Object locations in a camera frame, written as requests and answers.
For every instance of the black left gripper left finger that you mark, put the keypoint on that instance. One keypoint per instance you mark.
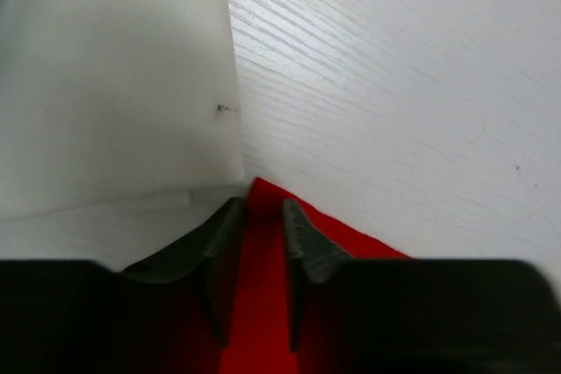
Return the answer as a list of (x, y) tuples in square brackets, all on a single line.
[(168, 313)]

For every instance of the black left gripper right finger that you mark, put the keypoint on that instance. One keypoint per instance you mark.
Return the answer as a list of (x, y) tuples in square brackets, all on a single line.
[(383, 315)]

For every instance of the red t shirt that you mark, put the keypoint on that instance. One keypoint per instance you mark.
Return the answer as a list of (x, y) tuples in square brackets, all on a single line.
[(259, 329)]

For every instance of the white t shirt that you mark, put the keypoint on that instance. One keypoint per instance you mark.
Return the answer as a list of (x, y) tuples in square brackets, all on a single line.
[(103, 100)]

